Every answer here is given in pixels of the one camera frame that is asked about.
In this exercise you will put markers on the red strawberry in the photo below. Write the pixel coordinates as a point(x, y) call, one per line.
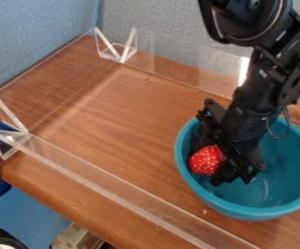
point(205, 161)

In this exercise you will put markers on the clear acrylic barrier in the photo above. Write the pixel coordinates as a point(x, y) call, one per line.
point(97, 127)

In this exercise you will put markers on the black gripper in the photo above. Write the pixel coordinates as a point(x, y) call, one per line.
point(244, 161)

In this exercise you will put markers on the beige object under table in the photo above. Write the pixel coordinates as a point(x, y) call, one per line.
point(77, 238)

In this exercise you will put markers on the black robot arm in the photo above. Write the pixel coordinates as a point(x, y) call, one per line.
point(267, 26)

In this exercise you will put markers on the blue plastic bowl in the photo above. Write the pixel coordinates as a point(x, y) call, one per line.
point(272, 196)

